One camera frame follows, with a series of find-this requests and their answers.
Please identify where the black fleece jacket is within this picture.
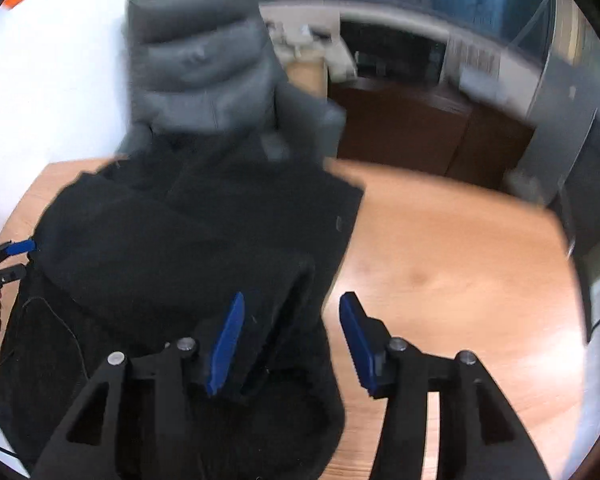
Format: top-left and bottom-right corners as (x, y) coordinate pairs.
(0, 133), (363, 479)

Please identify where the black microwave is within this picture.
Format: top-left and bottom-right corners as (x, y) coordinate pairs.
(340, 20), (446, 84)

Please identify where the thin black cable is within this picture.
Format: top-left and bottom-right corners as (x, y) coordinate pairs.
(0, 294), (92, 461)

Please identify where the grey leather armchair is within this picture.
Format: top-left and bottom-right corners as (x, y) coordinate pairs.
(118, 0), (346, 159)

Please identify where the grey metal cabinet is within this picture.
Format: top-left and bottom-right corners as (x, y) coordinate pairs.
(519, 54), (600, 256)

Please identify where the dark wood cabinet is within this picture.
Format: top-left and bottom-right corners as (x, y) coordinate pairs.
(328, 78), (534, 190)

